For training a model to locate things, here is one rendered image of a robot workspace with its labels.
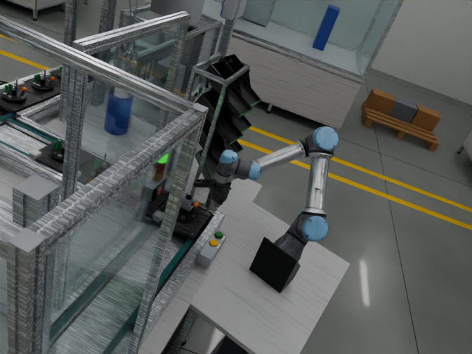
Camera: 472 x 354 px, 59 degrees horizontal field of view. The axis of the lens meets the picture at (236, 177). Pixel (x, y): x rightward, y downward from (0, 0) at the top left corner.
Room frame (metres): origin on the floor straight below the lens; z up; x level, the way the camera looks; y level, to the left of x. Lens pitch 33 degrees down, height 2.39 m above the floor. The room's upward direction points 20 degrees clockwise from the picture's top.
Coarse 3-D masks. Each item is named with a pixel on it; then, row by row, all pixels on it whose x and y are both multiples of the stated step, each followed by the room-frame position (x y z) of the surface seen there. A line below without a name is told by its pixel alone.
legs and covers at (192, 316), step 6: (192, 312) 1.61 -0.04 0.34; (186, 318) 1.62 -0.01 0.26; (192, 318) 1.61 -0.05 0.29; (186, 324) 1.62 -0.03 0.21; (186, 330) 1.60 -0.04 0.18; (180, 336) 1.54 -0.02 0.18; (186, 336) 1.61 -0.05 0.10; (174, 342) 1.49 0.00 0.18; (180, 342) 1.51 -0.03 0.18; (174, 348) 1.46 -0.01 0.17
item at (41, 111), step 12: (12, 84) 2.32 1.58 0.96; (0, 108) 2.08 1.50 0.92; (36, 108) 2.15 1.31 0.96; (48, 108) 2.25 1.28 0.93; (0, 120) 1.92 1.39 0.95; (12, 120) 1.97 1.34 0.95; (24, 120) 1.99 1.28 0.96; (36, 120) 2.14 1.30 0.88; (0, 132) 1.86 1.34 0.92; (12, 132) 1.90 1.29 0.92
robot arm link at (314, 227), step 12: (312, 132) 1.89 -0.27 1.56; (324, 132) 1.81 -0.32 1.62; (312, 144) 1.80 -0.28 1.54; (324, 144) 1.77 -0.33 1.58; (336, 144) 1.79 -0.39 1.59; (312, 156) 1.77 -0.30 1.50; (324, 156) 1.75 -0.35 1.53; (312, 168) 1.73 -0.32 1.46; (324, 168) 1.73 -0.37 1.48; (312, 180) 1.69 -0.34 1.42; (324, 180) 1.70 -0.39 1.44; (312, 192) 1.65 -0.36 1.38; (324, 192) 1.67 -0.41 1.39; (312, 204) 1.62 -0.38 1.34; (312, 216) 1.56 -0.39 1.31; (324, 216) 1.60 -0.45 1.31; (300, 228) 1.57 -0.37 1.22; (312, 228) 1.53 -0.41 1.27; (324, 228) 1.55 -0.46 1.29; (312, 240) 1.51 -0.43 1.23
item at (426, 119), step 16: (368, 96) 7.08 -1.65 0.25; (384, 96) 6.87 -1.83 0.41; (368, 112) 6.61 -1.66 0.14; (384, 112) 6.83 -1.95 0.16; (400, 112) 6.83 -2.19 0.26; (416, 112) 6.87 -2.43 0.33; (432, 112) 6.94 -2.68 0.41; (400, 128) 6.45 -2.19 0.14; (416, 128) 6.71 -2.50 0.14; (432, 128) 6.82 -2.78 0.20; (432, 144) 6.36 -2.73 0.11
